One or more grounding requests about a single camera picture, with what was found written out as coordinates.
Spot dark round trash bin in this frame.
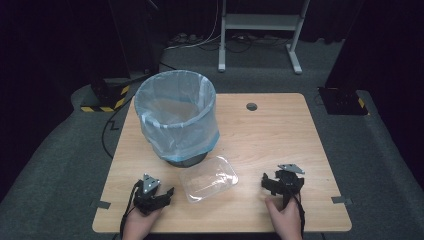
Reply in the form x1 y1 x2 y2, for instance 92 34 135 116
133 69 221 169

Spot translucent blue bin liner bag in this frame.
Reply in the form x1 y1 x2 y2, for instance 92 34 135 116
133 69 221 164

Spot person's left hand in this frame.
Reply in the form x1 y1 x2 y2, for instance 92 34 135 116
121 206 163 240

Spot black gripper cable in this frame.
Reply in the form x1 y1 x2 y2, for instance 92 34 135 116
119 179 143 240
293 193 307 238

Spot black yellow striped stand base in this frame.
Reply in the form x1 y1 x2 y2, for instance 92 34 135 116
80 78 131 114
317 86 371 117

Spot black cables under stand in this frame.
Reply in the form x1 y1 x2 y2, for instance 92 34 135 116
225 32 292 54

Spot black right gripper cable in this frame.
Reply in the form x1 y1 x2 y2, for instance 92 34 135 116
293 193 307 238

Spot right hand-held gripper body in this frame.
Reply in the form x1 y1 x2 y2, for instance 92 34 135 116
273 163 306 208

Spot white floor cable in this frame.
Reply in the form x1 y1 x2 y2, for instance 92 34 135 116
164 0 223 52

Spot black floor cable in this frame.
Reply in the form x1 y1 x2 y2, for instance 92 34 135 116
101 95 135 160

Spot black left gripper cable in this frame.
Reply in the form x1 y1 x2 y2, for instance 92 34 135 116
119 179 143 240

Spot person's right hand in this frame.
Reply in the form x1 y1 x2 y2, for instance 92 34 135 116
264 195 304 240

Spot grey tape strip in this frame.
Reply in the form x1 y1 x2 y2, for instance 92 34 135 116
91 199 112 211
331 195 354 206

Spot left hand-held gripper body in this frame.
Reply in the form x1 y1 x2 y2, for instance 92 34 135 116
132 173 168 216

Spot power strip with plugs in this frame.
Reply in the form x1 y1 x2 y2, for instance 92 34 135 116
167 32 203 47

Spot white metal stand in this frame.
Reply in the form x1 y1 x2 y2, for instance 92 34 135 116
217 0 311 75

